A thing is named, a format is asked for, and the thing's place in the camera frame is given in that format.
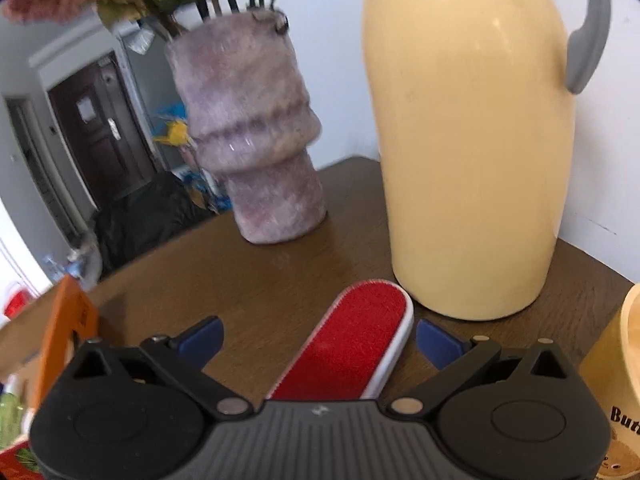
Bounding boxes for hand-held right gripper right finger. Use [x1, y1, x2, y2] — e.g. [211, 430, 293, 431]
[390, 317, 568, 420]

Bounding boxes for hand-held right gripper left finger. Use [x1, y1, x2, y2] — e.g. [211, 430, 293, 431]
[74, 316, 251, 421]

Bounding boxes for red and white lint brush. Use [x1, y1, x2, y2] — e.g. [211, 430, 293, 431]
[265, 280, 415, 402]

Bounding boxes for red cardboard box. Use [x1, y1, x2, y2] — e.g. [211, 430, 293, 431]
[0, 275, 101, 480]

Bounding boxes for black bag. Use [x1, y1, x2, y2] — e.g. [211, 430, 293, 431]
[92, 170, 221, 281]

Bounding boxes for cream printed mug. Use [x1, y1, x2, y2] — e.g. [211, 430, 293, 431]
[579, 282, 640, 480]

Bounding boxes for cream thermos jug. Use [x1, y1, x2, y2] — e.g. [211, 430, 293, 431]
[361, 0, 613, 322]

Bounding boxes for yellow and blue bags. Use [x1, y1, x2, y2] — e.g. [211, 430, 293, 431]
[152, 102, 196, 150]

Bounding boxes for pink stone vase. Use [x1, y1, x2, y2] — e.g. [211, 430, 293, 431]
[165, 9, 328, 245]

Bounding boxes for dark brown door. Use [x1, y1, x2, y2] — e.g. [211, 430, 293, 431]
[47, 52, 158, 201]

